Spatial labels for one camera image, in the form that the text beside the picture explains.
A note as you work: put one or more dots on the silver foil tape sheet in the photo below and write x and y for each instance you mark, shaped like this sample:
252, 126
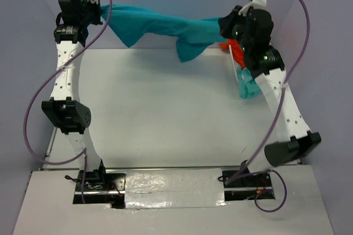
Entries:
173, 188

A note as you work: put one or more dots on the teal t-shirt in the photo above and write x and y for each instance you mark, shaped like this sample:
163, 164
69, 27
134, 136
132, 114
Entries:
193, 36

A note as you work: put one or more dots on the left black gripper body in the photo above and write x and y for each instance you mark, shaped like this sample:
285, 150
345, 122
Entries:
90, 12

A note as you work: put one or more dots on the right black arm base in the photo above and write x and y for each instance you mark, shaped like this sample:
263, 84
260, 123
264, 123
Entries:
247, 188

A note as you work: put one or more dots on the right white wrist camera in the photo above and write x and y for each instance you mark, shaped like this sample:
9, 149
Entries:
255, 4

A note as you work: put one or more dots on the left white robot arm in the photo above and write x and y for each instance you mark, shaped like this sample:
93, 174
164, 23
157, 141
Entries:
64, 108

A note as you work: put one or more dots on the orange t-shirt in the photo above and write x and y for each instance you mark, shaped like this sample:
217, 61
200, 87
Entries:
236, 51

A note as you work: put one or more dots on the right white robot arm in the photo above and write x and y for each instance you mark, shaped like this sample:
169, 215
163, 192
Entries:
295, 140

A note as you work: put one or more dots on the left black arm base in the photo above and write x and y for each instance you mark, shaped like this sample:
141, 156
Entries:
111, 192

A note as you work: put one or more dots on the light turquoise t-shirt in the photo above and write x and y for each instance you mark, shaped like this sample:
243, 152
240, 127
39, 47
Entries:
248, 87

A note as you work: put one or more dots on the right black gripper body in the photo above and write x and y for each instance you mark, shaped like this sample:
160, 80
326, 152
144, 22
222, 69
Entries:
233, 28

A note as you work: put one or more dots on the white plastic basket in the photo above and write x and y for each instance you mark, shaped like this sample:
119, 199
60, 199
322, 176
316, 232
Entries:
234, 63

